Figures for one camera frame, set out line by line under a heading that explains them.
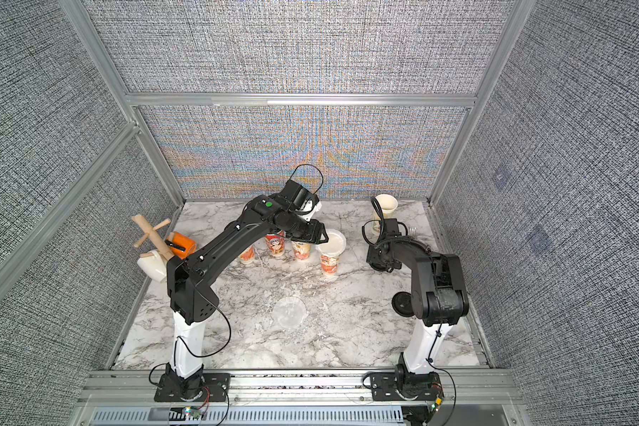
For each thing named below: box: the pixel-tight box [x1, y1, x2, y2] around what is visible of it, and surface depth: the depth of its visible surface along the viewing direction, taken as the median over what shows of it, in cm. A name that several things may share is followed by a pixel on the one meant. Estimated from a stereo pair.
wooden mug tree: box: [131, 213, 174, 261], surface depth 81 cm
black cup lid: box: [391, 291, 415, 318], surface depth 90 cm
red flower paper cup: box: [315, 228, 348, 276], surface depth 87 cm
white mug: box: [137, 250, 167, 284], surface depth 90 cm
